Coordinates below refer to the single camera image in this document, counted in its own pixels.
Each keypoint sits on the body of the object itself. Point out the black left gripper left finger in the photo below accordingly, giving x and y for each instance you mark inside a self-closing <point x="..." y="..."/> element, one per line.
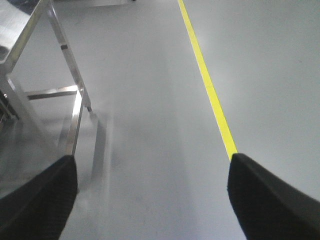
<point x="39" y="209"/>

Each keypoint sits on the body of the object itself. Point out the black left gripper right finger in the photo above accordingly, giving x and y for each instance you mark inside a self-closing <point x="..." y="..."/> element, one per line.
<point x="267" y="208"/>

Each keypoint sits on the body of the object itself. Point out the yellow floor tape line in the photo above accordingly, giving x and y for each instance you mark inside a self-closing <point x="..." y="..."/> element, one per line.
<point x="220" y="118"/>

